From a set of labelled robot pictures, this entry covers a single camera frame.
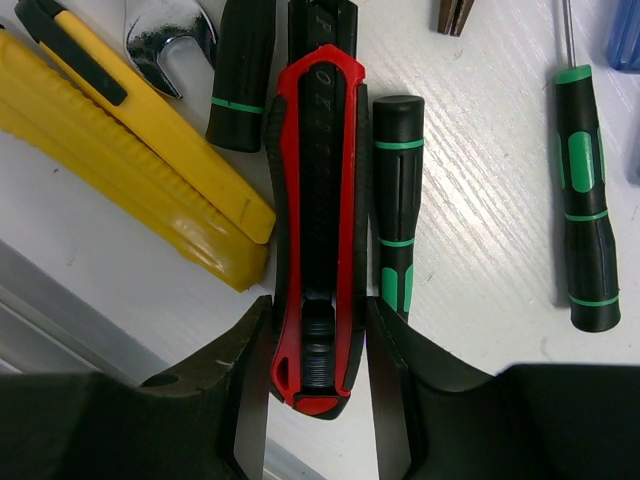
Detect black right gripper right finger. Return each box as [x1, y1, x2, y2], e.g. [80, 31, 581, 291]
[366, 297, 492, 479]

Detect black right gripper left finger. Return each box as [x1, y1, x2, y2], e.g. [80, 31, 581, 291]
[140, 295, 272, 479]

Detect black green precision screwdriver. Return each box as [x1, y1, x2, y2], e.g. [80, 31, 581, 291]
[555, 1, 621, 333]
[205, 0, 276, 153]
[372, 95, 425, 320]

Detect silver open-end wrench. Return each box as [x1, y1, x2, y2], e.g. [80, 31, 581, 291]
[123, 0, 218, 100]

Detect yellow utility knife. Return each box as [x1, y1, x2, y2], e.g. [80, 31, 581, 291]
[1, 1, 275, 292]

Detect blue handle screwdriver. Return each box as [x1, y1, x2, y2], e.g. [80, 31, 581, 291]
[605, 0, 639, 74]

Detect yellow long-nose pliers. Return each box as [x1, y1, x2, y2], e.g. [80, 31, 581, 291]
[437, 0, 475, 37]

